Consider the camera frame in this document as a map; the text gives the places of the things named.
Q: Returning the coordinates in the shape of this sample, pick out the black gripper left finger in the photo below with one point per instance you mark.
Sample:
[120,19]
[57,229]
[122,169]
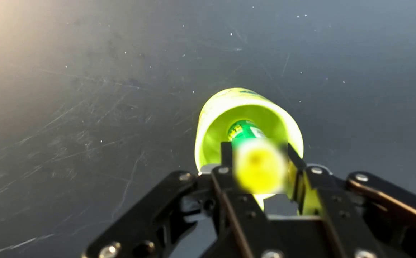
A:
[226,209]

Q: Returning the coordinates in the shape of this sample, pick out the yellow printed mug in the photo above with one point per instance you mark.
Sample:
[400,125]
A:
[216,119]

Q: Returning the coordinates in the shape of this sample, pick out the yellow green glue stick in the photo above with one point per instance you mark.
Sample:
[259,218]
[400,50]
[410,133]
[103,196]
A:
[258,165]

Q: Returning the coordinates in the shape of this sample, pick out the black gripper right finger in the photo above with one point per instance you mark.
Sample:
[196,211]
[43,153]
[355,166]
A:
[331,209]

